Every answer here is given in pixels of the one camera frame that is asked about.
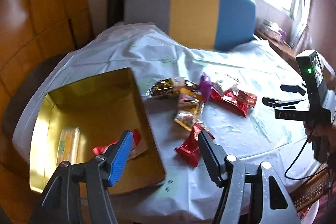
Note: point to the gold gift box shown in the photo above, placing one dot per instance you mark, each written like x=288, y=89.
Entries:
x=92, y=103

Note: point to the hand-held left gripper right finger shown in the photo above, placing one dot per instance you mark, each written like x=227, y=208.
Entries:
x=210, y=158

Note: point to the dark brown gold snack packet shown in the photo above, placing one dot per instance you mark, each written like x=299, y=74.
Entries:
x=162, y=87

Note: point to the rattan chair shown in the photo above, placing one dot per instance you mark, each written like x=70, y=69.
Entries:
x=312, y=190

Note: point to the purple snack packet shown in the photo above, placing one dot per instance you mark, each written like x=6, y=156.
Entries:
x=205, y=86

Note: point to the wooden cabinet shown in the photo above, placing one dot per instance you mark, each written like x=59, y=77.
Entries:
x=39, y=3

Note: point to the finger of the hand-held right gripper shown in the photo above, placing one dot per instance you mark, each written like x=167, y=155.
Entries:
x=290, y=88
x=275, y=102

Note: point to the small patterned box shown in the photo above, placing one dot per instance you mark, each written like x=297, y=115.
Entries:
x=274, y=29

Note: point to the person's right hand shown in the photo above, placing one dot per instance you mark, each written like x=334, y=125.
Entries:
x=308, y=132

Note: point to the white printed tablecloth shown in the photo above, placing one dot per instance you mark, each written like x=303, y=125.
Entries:
x=236, y=140

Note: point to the yellow snack packet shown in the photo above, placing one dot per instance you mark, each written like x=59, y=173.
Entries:
x=68, y=142

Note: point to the orange clear snack packet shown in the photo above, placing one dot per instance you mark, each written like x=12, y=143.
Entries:
x=186, y=120
x=190, y=103

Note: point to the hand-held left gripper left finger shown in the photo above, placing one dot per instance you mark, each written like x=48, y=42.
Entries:
x=119, y=158

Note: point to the grey yellow blue chair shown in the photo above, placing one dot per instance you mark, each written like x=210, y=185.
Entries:
x=194, y=11

